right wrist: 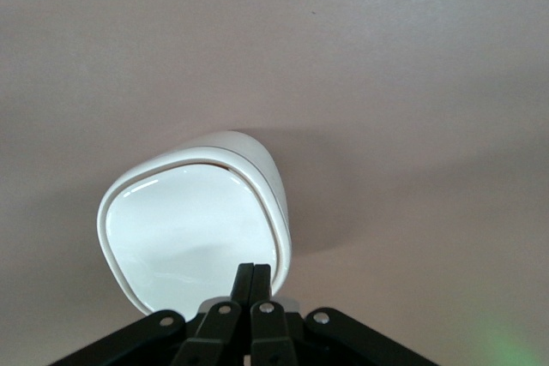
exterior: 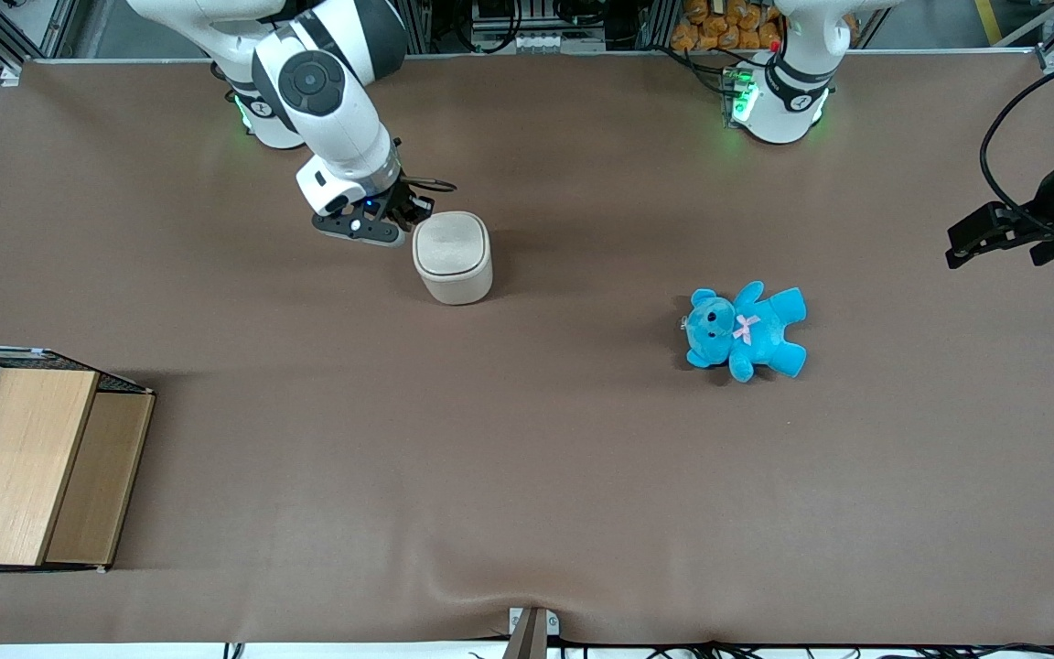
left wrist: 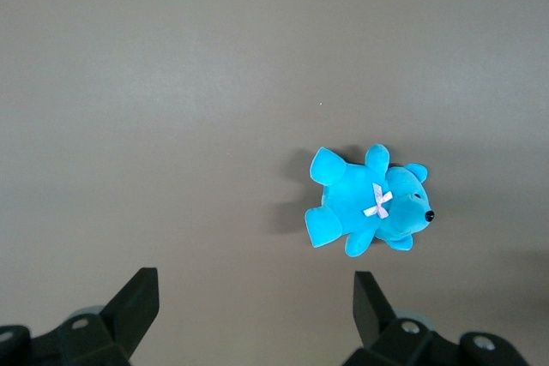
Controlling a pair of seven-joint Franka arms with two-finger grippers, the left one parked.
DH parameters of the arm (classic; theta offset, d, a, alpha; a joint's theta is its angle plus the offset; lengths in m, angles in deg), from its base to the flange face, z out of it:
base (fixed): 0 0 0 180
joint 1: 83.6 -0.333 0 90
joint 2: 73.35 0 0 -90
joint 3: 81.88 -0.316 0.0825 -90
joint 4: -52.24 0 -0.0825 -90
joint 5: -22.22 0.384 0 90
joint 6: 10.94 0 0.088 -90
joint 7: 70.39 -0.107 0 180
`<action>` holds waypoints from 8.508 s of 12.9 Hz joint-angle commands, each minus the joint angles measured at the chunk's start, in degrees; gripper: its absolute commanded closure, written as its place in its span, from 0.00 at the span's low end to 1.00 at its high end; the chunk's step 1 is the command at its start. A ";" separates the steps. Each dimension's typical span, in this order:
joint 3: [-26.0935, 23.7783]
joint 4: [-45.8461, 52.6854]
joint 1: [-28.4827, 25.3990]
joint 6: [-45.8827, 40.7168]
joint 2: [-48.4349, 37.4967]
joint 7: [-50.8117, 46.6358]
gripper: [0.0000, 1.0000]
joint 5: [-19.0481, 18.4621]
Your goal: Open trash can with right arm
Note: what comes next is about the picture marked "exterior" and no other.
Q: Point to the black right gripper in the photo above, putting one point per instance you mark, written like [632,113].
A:
[402,206]

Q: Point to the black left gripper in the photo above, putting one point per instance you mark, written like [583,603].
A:
[1042,216]

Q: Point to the beige trash can lid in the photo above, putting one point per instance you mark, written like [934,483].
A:
[450,243]

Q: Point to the beige plastic trash can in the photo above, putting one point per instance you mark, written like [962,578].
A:
[456,284]

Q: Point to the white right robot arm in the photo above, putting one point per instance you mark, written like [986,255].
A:
[326,101]

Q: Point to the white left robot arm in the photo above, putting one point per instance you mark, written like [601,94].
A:
[788,101]

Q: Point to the white terminal block row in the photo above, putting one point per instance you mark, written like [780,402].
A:
[536,41]

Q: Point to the blue teddy bear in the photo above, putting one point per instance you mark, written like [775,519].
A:
[751,334]

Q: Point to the brown table mat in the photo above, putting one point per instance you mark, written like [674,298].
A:
[527,458]

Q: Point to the orange plush toy pile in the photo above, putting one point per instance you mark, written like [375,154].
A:
[719,27]

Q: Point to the dark wooden shelf board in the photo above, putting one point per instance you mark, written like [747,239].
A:
[97,476]

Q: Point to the light wooden shelf board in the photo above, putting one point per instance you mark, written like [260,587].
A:
[15,467]

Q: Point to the white mounting bracket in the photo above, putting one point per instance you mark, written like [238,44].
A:
[553,622]

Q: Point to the brown camera post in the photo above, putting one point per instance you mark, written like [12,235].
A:
[527,641]

